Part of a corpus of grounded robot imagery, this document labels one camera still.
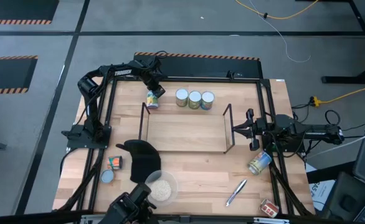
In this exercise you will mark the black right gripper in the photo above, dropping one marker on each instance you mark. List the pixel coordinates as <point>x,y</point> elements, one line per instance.
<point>259,128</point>

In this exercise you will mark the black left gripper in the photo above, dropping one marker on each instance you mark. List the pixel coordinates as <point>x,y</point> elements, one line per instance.
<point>153,81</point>

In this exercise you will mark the mixed fruit red can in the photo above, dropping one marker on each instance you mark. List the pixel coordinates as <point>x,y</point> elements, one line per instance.
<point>152,102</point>

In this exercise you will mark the peaches olive green can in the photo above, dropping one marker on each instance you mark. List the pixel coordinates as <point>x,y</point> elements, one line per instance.
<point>182,97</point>

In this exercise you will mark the pears green can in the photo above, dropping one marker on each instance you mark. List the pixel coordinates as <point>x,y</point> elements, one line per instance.
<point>259,162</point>

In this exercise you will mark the oranges tall green can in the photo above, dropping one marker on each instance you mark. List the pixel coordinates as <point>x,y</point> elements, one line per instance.
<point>195,99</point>

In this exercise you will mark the tall can blue label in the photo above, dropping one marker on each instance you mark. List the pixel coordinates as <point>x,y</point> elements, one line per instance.
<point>207,100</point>

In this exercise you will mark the pineapple rings yellow can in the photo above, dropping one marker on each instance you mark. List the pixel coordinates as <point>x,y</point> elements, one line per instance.
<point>107,176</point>

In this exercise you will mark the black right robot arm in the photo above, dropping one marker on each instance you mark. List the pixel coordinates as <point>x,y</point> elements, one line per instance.
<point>319,132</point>

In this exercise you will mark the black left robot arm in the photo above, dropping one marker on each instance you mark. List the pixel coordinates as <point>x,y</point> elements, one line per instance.
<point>123,72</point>

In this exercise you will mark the black mat orange striped edge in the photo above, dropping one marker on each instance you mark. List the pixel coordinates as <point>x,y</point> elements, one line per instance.
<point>5,74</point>
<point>201,67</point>
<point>20,9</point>

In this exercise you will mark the silver pen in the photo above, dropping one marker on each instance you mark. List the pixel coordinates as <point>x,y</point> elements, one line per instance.
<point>236,192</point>

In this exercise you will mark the black oven mitt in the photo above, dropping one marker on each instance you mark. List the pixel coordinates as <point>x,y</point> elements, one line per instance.
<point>143,161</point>

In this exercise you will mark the small red box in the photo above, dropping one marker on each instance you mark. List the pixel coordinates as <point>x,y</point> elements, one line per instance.
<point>269,208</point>

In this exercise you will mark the clear plastic bowl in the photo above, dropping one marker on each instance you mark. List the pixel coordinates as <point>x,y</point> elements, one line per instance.
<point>171,178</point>

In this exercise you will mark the white paper sheet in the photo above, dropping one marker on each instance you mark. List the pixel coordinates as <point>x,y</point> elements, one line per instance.
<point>321,191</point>

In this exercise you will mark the white rice grains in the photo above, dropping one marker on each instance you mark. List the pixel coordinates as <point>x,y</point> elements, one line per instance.
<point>161,190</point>

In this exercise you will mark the black mechanical device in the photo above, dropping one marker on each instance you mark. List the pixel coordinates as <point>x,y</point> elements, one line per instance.
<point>126,205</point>

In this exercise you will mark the black aluminium table frame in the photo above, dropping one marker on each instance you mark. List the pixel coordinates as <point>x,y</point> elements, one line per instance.
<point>185,79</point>

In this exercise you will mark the wooden shelf black metal frame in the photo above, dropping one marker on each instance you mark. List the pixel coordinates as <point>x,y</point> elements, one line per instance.
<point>185,133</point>

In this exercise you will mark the black desk leg frame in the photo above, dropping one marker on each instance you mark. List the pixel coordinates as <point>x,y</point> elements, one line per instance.
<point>341,80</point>

